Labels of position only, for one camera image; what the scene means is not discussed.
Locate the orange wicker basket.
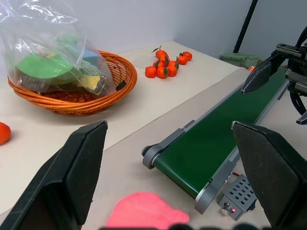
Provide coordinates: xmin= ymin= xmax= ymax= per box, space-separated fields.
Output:
xmin=7 ymin=50 xmax=138 ymax=117

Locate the green conveyor belt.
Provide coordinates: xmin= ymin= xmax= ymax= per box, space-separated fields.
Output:
xmin=141 ymin=64 xmax=290 ymax=215

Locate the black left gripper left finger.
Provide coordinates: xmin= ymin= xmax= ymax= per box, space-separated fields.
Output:
xmin=0 ymin=120 xmax=108 ymax=230

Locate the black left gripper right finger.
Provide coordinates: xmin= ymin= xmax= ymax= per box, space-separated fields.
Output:
xmin=231 ymin=121 xmax=307 ymax=228

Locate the grey perforated control box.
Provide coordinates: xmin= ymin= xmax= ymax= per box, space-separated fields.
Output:
xmin=217 ymin=174 xmax=258 ymax=221

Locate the clear plastic bag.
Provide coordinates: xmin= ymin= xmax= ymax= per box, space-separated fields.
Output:
xmin=0 ymin=0 xmax=118 ymax=98

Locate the pink cloth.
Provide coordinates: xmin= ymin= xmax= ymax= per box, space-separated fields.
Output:
xmin=105 ymin=191 xmax=190 ymax=229

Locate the black pole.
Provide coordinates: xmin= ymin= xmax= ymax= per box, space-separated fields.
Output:
xmin=233 ymin=0 xmax=259 ymax=54

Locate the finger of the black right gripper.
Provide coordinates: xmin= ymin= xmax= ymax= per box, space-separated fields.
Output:
xmin=241 ymin=53 xmax=282 ymax=95
xmin=295 ymin=111 xmax=307 ymax=126

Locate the pale green plastic box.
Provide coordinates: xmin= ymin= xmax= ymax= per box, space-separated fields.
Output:
xmin=219 ymin=53 xmax=261 ymax=70

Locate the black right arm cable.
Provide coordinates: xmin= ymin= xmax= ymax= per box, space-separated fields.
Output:
xmin=289 ymin=25 xmax=307 ymax=115

